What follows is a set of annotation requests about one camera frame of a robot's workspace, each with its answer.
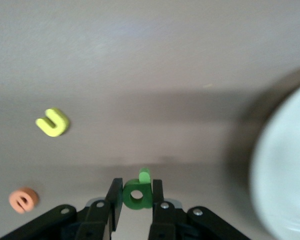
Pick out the orange foam letter e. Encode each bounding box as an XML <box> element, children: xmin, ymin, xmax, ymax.
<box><xmin>8</xmin><ymin>186</ymin><xmax>40</xmax><ymax>215</ymax></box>

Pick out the beige round plate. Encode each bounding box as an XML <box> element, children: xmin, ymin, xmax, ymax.
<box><xmin>249</xmin><ymin>79</ymin><xmax>300</xmax><ymax>240</ymax></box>

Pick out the yellow foam letter u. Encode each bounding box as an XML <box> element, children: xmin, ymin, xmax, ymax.
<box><xmin>35</xmin><ymin>107</ymin><xmax>71</xmax><ymax>138</ymax></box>

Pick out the green foam letter p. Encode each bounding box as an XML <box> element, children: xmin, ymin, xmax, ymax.
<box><xmin>122</xmin><ymin>167</ymin><xmax>153</xmax><ymax>211</ymax></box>

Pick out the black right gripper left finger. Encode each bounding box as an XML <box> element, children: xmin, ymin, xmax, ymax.
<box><xmin>0</xmin><ymin>177</ymin><xmax>124</xmax><ymax>240</ymax></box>

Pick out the brown table cover sheet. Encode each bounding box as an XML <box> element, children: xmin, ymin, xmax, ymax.
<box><xmin>0</xmin><ymin>0</ymin><xmax>300</xmax><ymax>240</ymax></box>

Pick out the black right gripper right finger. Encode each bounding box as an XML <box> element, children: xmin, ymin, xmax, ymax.
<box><xmin>149</xmin><ymin>178</ymin><xmax>252</xmax><ymax>240</ymax></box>

